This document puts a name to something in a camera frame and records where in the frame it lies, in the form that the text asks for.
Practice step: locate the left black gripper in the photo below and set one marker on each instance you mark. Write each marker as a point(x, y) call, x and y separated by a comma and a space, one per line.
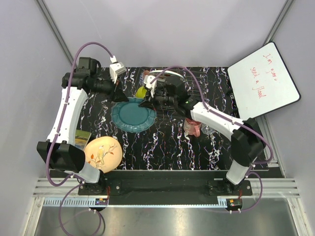
point(118, 95)

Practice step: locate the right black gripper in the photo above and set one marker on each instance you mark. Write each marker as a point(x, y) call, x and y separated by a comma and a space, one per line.
point(147, 103)

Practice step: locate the yellow-green bowl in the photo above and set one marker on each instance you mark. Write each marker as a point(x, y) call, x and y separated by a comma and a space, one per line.
point(141, 92)

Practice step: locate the teal scalloped plate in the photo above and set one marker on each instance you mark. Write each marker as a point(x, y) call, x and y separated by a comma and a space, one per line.
point(129, 117)

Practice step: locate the red patterned bowl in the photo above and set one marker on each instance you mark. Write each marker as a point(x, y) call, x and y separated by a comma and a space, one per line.
point(142, 77)

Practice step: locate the white watermelon plate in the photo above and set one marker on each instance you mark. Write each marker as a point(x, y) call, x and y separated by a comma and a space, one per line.
point(166, 74)

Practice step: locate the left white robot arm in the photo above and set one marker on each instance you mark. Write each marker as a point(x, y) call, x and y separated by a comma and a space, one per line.
point(58, 151)

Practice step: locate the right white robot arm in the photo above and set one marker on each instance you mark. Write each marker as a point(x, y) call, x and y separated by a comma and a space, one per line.
point(246, 139)

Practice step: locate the pink mug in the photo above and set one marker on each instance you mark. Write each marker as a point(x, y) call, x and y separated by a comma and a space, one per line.
point(192, 127)

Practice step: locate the landscape cover book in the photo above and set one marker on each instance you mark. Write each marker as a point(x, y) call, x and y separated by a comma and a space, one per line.
point(82, 138)

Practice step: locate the peach bird plate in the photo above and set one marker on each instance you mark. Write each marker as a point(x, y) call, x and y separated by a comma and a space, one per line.
point(104, 153)

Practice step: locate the clear glass cup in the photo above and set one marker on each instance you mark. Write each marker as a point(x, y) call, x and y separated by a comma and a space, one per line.
point(207, 130)

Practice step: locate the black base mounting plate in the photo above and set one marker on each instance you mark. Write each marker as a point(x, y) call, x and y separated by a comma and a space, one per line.
point(214, 183)

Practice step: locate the white whiteboard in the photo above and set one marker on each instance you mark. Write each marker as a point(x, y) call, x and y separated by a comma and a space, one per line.
point(261, 83)

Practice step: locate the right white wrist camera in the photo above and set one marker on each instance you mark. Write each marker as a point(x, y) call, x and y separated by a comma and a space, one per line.
point(150, 84)

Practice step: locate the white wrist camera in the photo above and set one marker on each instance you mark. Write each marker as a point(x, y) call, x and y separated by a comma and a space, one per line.
point(116, 69)
point(150, 84)

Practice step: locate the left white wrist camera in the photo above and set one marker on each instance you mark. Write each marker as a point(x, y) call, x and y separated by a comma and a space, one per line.
point(116, 69)

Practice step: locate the wire dish rack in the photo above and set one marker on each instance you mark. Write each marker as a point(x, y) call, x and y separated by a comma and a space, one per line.
point(194, 88)

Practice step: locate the aluminium slotted rail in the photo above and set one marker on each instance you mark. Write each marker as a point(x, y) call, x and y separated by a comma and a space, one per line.
point(68, 195)

